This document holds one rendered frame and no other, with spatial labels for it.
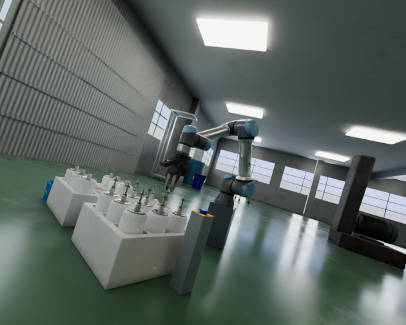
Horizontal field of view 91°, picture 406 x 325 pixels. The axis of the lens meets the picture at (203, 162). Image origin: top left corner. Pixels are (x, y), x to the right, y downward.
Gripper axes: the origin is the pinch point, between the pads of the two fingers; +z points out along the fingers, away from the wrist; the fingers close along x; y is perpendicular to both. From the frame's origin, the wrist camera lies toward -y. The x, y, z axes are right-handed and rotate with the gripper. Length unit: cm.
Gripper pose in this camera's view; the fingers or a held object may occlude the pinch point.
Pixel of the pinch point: (168, 188)
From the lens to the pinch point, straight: 106.9
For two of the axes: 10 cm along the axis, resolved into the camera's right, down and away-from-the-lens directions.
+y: 6.3, 2.4, 7.4
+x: -7.2, -1.8, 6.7
